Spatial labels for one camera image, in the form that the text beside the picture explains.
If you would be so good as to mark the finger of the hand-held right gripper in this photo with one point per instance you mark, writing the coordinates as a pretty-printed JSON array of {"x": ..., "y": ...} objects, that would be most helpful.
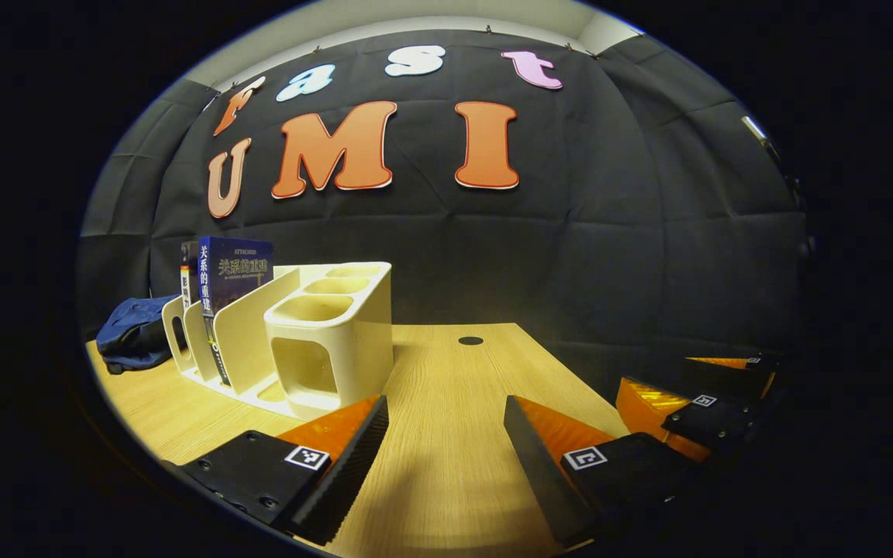
[
  {"x": 725, "y": 376},
  {"x": 714, "y": 422}
]

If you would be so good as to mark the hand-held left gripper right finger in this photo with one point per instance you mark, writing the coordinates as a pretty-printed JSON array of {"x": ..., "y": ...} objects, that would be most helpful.
[{"x": 536, "y": 465}]

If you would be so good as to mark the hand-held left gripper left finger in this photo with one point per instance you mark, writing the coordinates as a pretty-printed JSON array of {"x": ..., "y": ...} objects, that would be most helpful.
[{"x": 353, "y": 457}]

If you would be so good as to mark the cream plastic bookshelf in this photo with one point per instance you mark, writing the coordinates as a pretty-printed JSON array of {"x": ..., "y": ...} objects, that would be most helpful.
[{"x": 353, "y": 341}]

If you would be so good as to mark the blue cover book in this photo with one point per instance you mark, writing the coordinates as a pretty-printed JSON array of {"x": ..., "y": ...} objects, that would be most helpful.
[{"x": 233, "y": 279}]

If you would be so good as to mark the black and white book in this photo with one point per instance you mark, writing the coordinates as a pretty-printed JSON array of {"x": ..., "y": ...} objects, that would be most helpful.
[{"x": 187, "y": 279}]

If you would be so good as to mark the blue schoolbag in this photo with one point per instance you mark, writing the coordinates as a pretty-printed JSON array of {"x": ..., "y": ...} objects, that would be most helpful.
[{"x": 132, "y": 333}]

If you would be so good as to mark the black backdrop cloth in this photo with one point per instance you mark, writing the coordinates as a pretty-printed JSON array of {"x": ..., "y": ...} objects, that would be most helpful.
[{"x": 570, "y": 248}]

